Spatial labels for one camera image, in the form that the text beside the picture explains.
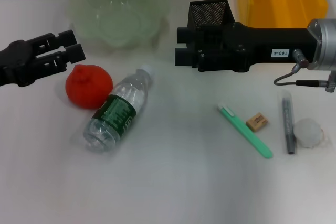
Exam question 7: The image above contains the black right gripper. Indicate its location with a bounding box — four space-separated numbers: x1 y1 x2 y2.
174 22 316 73

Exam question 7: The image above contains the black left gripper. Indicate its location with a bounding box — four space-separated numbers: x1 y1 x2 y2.
0 29 87 87

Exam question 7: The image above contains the orange fruit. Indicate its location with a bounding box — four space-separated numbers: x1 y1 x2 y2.
65 63 114 110

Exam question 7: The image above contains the clear green-label water bottle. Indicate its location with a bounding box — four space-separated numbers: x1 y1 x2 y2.
83 64 155 154

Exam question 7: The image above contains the beige eraser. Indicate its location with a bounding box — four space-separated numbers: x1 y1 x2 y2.
246 113 269 132

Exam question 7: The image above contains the grey pen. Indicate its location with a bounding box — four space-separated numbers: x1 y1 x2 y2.
278 89 298 155

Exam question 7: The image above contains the white paper ball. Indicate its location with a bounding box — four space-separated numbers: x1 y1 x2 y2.
293 118 332 149

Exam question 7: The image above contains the black mesh pen holder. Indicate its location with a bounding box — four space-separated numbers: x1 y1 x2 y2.
188 0 237 29

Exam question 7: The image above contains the pale green glass fruit bowl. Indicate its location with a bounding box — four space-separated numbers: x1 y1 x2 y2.
68 0 169 52

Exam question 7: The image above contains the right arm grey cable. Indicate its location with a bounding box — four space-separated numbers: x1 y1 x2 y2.
274 48 336 93

